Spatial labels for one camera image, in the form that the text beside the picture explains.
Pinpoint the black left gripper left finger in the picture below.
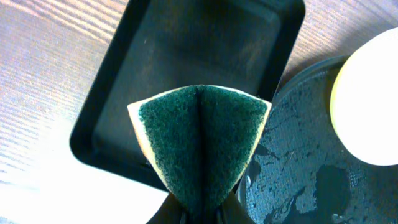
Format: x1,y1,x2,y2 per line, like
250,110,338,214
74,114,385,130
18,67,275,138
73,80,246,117
147,194,186,224

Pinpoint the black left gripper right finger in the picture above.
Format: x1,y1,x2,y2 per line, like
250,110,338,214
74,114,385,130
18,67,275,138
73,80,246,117
219,192,255,224

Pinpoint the green and yellow sponge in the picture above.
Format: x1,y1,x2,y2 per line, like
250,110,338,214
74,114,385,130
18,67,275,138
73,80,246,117
127,85,271,218

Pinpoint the black round tray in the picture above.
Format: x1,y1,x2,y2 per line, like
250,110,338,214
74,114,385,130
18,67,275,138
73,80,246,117
237,56,397,223

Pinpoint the black rectangular tray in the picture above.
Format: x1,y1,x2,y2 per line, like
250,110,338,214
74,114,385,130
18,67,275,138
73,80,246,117
70,0,305,190

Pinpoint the yellow plate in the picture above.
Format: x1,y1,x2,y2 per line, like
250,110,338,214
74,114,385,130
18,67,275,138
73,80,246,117
330,28,397,166

